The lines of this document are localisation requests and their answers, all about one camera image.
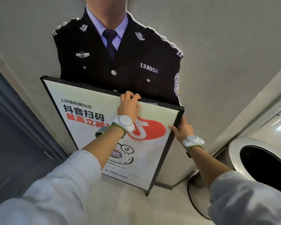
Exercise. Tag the person's right hand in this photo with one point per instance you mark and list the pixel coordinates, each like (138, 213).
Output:
(183, 131)

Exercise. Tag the person's left hand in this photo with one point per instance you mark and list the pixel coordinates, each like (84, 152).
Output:
(127, 107)

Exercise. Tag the person's left thumb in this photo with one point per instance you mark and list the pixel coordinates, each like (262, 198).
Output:
(138, 109)

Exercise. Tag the person's right thumb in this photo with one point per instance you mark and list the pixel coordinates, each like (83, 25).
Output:
(172, 128)

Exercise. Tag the black-framed poster sign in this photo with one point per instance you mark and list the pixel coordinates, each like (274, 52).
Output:
(84, 103)

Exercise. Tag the person's right forearm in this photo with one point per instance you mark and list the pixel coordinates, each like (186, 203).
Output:
(208, 166)

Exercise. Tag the person's left forearm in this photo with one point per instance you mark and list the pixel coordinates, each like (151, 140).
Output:
(98, 147)

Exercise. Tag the uniformed officer cardboard cutout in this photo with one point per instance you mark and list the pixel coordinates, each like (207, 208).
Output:
(131, 67)

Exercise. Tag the stainless steel trash bin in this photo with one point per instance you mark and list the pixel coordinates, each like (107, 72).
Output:
(234, 152)

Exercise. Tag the dark blue door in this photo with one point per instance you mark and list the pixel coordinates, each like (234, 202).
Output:
(14, 149)

